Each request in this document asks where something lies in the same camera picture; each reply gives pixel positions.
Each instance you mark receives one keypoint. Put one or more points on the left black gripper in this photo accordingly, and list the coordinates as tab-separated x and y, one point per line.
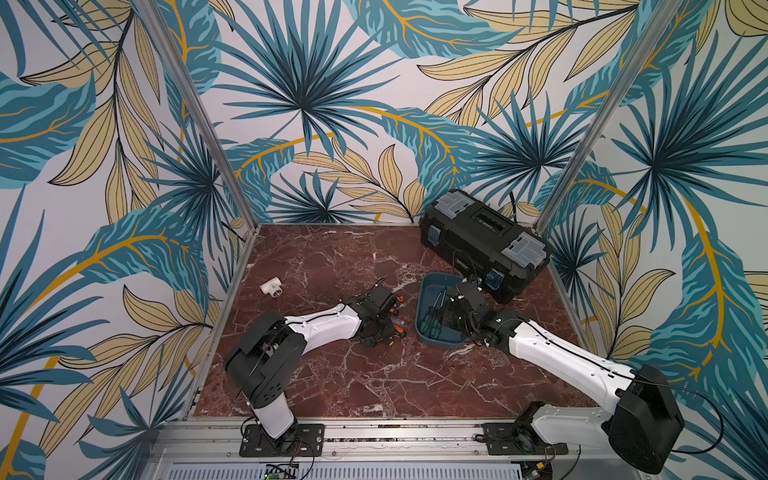
389	331

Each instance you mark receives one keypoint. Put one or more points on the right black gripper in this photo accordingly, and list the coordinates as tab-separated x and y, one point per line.
452	309

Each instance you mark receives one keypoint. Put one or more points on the green black long screwdriver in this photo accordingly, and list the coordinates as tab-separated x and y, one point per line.
431	325

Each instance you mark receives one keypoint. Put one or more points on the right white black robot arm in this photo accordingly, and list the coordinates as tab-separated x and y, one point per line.
636	414

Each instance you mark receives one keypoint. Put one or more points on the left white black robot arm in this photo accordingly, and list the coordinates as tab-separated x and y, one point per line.
266	357

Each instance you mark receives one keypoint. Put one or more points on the teal plastic storage box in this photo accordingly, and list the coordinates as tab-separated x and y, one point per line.
432	284

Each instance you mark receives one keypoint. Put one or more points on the black plastic toolbox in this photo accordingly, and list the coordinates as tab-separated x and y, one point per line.
477	240

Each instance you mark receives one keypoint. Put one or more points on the white pipe tee fitting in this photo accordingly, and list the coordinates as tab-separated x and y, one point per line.
272	287

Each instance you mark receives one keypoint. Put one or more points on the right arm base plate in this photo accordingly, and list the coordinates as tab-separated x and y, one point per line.
516	439

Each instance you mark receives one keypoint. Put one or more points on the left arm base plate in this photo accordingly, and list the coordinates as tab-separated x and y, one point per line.
301	440

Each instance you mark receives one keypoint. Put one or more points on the aluminium front rail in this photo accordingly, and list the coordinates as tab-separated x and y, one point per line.
218	439

